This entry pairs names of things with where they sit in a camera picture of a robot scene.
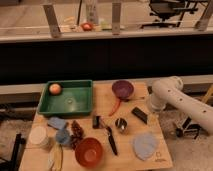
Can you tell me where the black rectangular eraser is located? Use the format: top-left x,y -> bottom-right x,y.
131,107 -> 148,123

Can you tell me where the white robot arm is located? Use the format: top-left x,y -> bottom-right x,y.
147,76 -> 213,134

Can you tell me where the green plastic tray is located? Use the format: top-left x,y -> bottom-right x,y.
37,80 -> 93,117

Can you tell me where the purple bowl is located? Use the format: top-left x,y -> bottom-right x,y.
112,80 -> 134,99

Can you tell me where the red chili pepper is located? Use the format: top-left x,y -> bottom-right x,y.
109,98 -> 121,116

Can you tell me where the small black box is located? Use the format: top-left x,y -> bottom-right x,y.
92,115 -> 100,129

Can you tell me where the shiny metal clip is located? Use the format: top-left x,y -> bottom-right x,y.
115,118 -> 127,133

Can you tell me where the yellow-red apple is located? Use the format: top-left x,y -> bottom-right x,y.
49,83 -> 62,95

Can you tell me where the brown grape bunch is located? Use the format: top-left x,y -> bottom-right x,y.
71,120 -> 84,149

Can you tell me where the blue sponge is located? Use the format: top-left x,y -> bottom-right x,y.
47,117 -> 67,130

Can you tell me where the red round background object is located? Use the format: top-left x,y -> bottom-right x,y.
81,22 -> 93,31

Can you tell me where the blue round cloth ball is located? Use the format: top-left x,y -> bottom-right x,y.
55,129 -> 71,146

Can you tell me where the light blue cloth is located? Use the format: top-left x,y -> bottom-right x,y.
132,132 -> 159,161

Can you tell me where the orange-red bowl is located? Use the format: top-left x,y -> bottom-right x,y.
75,137 -> 103,168

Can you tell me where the black clamp stand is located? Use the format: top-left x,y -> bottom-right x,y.
175,117 -> 201,138

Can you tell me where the yellow banana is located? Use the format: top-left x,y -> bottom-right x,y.
46,143 -> 63,171

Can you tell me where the black office chair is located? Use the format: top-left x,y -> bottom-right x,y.
141,0 -> 208,29

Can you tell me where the black handled knife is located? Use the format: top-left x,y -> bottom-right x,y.
106,126 -> 118,155

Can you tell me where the black chair frame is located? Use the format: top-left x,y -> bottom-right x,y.
0,133 -> 26,171

